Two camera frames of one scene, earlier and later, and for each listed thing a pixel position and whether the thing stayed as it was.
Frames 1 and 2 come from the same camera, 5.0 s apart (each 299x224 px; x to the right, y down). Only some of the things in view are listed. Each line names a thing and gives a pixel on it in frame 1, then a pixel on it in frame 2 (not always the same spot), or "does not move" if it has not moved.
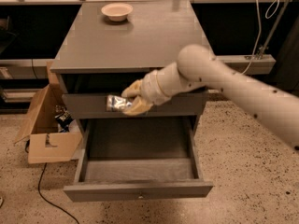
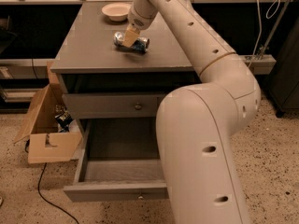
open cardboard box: [47, 141] does not move
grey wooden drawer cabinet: [157, 153] does not move
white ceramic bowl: [117, 11] does not move
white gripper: [151, 89] -> [137, 20]
